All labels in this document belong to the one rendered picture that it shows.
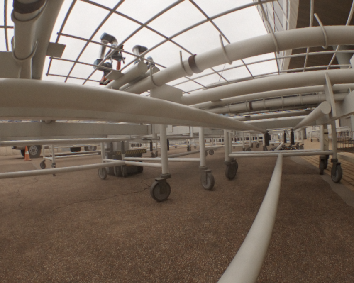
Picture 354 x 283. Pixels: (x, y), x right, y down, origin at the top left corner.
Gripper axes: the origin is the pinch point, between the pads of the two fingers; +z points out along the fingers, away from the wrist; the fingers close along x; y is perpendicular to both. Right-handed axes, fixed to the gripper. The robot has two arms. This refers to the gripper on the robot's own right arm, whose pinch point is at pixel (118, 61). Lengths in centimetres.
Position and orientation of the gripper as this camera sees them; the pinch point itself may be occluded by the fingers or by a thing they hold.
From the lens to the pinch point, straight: 168.2
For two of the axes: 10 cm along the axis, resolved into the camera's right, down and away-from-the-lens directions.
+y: -5.3, 4.3, 7.3
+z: 4.0, 8.9, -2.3
